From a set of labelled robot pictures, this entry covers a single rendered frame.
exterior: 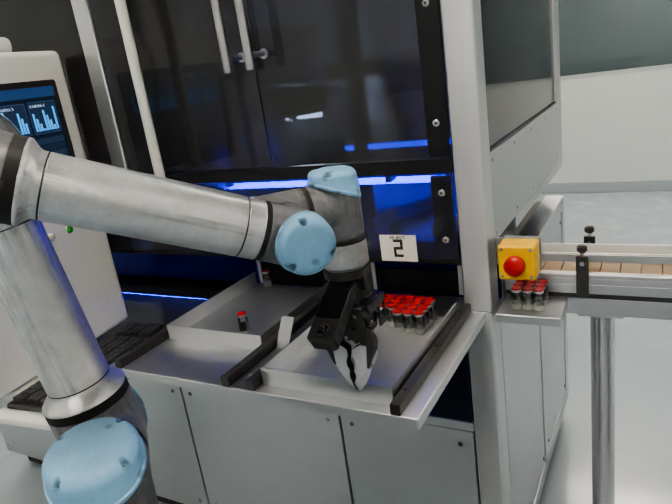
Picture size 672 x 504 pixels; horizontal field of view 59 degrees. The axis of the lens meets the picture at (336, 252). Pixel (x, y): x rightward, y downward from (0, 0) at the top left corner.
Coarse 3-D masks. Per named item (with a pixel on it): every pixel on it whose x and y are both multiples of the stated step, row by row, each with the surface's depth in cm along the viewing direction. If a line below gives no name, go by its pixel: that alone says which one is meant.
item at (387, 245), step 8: (384, 240) 130; (392, 240) 129; (408, 240) 127; (384, 248) 130; (392, 248) 129; (408, 248) 127; (416, 248) 127; (384, 256) 131; (392, 256) 130; (408, 256) 128; (416, 256) 127
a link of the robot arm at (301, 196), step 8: (280, 192) 86; (288, 192) 85; (296, 192) 85; (304, 192) 85; (272, 200) 81; (280, 200) 80; (288, 200) 81; (296, 200) 84; (304, 200) 84; (312, 208) 84
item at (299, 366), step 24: (384, 336) 120; (408, 336) 118; (432, 336) 110; (288, 360) 115; (312, 360) 114; (384, 360) 110; (408, 360) 109; (264, 384) 108; (288, 384) 105; (312, 384) 102; (336, 384) 100; (384, 384) 102
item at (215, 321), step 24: (240, 288) 156; (264, 288) 157; (288, 288) 154; (312, 288) 152; (192, 312) 140; (216, 312) 145; (264, 312) 141; (288, 312) 139; (192, 336) 130; (216, 336) 127; (240, 336) 123; (264, 336) 122
